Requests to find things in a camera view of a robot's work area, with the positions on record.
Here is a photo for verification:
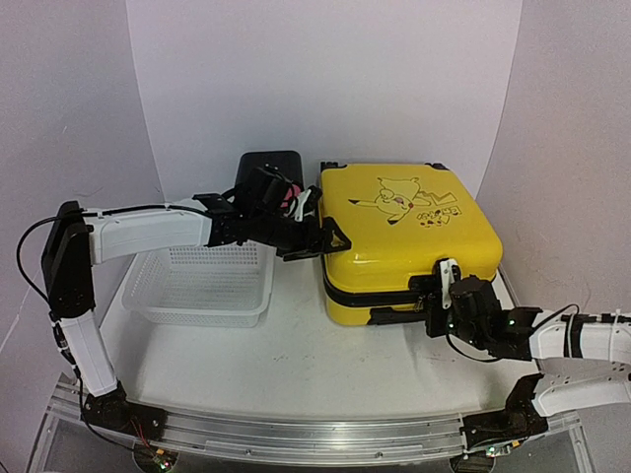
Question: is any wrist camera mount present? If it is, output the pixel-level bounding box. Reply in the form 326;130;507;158
438;257;499;326
236;166;322;222

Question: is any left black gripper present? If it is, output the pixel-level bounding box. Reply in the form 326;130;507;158
251;209;353;264

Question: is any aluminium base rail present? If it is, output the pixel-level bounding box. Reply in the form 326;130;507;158
46;373;588;462

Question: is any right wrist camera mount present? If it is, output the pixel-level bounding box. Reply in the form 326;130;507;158
438;257;499;326

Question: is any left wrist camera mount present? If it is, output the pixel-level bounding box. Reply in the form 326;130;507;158
236;166;322;222

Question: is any yellow Pikachu hard-shell suitcase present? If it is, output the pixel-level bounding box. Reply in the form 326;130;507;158
319;164;503;326

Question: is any white perforated plastic basket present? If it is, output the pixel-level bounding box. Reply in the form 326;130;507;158
121;242;274;328

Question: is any black pink drawer organizer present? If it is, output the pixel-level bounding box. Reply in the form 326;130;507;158
233;151;304;217

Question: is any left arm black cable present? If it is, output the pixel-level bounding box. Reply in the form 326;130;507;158
15;216;65;306

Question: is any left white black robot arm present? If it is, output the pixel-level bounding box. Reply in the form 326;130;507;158
40;188;351;439

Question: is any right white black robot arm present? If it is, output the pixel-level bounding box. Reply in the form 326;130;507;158
369;276;630;456

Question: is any small green circuit board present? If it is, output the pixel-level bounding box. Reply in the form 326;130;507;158
137;453;176;473

